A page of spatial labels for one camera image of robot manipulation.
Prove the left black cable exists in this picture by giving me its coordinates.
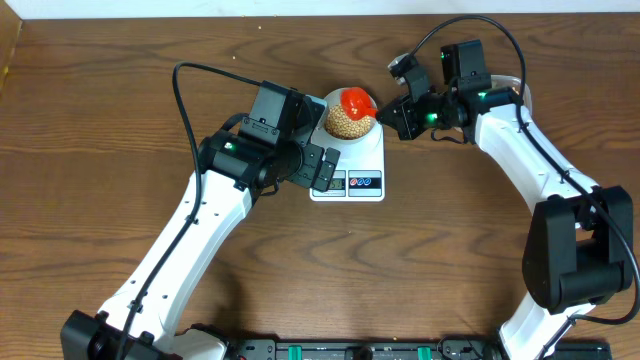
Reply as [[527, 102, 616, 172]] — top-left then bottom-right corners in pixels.
[[114, 60, 264, 360]]

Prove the grey round bowl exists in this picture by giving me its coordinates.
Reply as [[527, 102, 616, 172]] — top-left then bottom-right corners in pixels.
[[323, 88, 376, 140]]

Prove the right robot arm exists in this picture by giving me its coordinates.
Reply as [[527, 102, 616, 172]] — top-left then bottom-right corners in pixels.
[[376, 40, 638, 359]]

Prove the white digital kitchen scale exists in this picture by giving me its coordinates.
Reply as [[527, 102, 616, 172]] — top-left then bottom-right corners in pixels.
[[309, 106, 385, 202]]

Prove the clear plastic container of beans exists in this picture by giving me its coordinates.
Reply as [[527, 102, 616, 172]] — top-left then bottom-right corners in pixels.
[[491, 75, 533, 113]]

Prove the right black cable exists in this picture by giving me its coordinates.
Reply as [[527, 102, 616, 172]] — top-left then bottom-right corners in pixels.
[[407, 14, 640, 326]]

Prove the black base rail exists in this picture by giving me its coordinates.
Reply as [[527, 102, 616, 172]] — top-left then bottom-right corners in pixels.
[[223, 336, 613, 360]]

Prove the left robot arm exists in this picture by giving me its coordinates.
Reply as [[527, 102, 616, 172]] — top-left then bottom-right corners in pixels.
[[60, 81, 340, 360]]

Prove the red plastic measuring scoop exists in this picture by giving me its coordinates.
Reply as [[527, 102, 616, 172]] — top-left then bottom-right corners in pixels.
[[340, 87, 377, 121]]

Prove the black cable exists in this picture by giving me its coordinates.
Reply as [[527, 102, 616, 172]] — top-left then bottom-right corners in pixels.
[[114, 60, 264, 360], [407, 14, 640, 326]]

